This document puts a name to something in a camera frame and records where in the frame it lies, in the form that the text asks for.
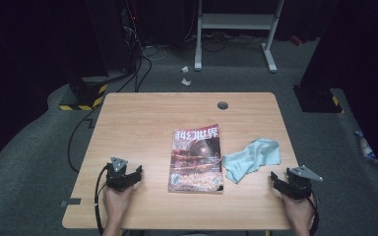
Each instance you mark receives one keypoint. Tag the person's left hand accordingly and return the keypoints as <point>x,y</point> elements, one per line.
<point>116,205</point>

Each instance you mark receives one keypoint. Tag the black base with yellow mark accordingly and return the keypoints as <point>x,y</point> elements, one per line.
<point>318,100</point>

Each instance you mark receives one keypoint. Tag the blue white packet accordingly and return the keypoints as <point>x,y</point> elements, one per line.
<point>365,147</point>

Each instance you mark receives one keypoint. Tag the dark equipment rack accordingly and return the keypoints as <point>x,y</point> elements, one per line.
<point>111,36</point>

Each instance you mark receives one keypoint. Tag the light blue cloth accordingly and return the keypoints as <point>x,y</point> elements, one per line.
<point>252,157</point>

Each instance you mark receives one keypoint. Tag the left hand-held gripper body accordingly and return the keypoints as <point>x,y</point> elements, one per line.
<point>118,178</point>

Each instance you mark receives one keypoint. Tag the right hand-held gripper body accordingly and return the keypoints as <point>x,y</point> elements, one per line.
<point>298,187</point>

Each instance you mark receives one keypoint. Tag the grey table grommet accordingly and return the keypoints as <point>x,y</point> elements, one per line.
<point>222,105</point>

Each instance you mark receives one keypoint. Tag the crumpled white paper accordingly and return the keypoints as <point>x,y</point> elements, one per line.
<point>185,82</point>
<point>185,69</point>

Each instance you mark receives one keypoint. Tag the red floor object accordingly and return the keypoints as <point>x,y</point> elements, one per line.
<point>296,40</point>

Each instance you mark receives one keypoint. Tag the red cover magazine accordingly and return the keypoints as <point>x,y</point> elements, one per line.
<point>195,160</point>

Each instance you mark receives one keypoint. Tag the grey tape strip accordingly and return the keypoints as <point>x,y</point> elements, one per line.
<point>71,202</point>

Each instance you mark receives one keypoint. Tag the white metal stand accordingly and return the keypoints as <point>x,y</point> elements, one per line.
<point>236,21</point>

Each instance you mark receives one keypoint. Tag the black yellow striped base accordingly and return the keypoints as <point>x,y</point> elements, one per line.
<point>85,96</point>

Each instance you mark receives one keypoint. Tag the person's right hand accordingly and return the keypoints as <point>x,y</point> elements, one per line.
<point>298,213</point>

